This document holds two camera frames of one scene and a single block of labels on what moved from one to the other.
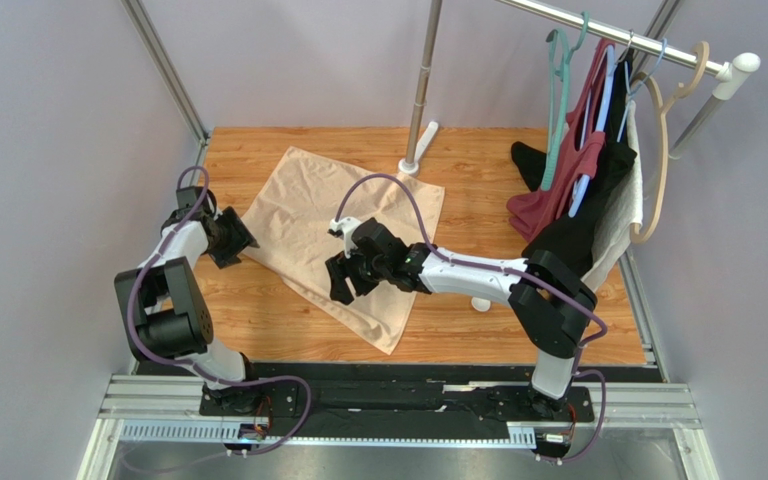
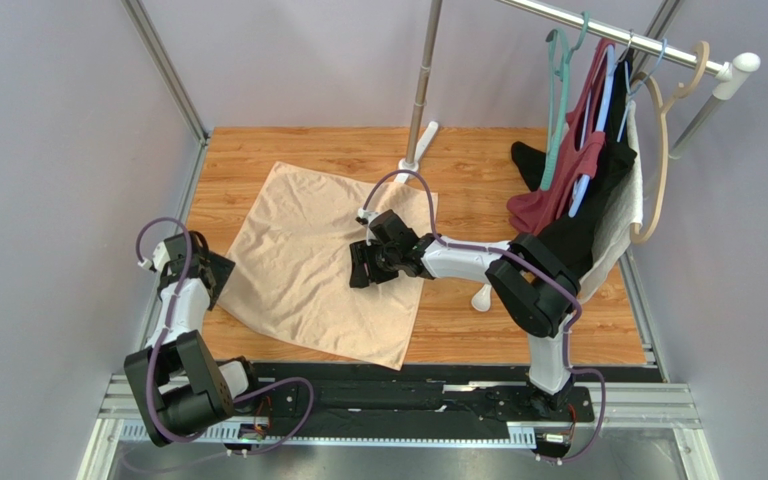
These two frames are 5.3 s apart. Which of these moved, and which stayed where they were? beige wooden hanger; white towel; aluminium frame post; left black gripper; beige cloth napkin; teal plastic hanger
Moved: left black gripper; beige cloth napkin
Stayed: teal plastic hanger; aluminium frame post; beige wooden hanger; white towel
